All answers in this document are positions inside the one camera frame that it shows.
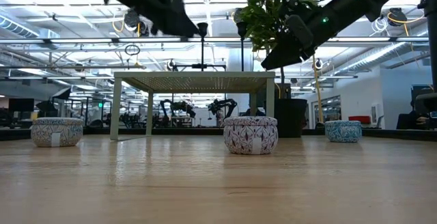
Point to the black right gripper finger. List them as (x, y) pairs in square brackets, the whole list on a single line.
[(286, 55), (300, 29)]

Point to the purple leaf pattern candle tin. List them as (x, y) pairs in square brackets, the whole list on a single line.
[(251, 135)]

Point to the blue pattern candle tin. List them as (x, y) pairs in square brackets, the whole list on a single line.
[(343, 132)]

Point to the grey floral candle tin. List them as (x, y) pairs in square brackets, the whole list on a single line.
[(56, 132)]

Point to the black background robot arm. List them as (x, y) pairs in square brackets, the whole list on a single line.
[(177, 107), (222, 104)]

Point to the pale green perforated shelf table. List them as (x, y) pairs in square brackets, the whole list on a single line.
[(191, 75)]

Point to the potted green leafy tree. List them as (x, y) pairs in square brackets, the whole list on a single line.
[(290, 118)]

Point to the red box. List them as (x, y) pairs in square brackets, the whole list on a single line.
[(359, 119)]

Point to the dark framed screen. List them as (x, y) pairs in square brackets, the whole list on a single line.
[(419, 92)]

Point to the person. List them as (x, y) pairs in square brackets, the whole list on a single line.
[(409, 121)]

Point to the dark computer monitor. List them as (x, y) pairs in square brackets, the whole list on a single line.
[(21, 105)]

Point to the black camera crossbar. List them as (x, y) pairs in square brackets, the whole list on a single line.
[(199, 66)]

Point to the black aluminium table frame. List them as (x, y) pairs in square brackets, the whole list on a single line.
[(382, 134)]

